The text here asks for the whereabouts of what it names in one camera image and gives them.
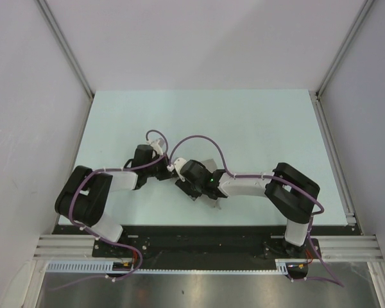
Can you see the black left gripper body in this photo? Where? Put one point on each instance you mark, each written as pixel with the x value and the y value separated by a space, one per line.
pixel 159 171

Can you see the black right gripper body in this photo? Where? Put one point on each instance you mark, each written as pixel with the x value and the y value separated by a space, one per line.
pixel 192 190

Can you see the grey cloth napkin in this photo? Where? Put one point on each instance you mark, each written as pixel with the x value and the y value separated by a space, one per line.
pixel 210 163

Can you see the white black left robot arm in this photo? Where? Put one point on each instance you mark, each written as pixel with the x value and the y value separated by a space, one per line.
pixel 84 196

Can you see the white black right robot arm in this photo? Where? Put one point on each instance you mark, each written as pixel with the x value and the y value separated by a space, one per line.
pixel 292 193

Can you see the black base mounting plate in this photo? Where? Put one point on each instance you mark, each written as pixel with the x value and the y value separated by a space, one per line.
pixel 213 245

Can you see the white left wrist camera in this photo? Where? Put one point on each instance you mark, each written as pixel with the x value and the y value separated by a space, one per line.
pixel 157 145

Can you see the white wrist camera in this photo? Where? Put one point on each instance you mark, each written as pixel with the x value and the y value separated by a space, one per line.
pixel 176 167
pixel 157 145

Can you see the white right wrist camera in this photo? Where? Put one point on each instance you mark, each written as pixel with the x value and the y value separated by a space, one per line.
pixel 176 167

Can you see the white slotted cable duct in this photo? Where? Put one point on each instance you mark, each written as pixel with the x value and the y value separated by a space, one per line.
pixel 269 267

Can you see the aluminium rail left front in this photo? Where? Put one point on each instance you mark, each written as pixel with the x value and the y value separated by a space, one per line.
pixel 64 247

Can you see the aluminium rail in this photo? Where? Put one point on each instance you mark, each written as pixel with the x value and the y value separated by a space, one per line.
pixel 64 247
pixel 351 248

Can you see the right aluminium frame post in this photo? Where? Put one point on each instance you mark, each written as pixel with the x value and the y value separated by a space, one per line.
pixel 346 44

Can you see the aluminium frame post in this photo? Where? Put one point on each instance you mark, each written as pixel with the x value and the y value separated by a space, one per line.
pixel 346 44
pixel 58 34

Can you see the aluminium rail right front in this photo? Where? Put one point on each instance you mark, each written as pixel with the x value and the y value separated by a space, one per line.
pixel 351 248

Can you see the left aluminium frame post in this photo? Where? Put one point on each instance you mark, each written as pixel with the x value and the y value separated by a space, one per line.
pixel 58 34

